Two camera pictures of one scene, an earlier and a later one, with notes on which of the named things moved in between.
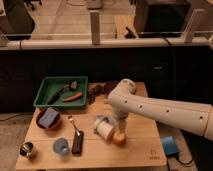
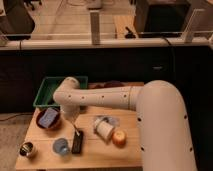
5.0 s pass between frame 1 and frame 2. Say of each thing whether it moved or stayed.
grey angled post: stayed
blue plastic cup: stayed
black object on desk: stayed
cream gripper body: moved
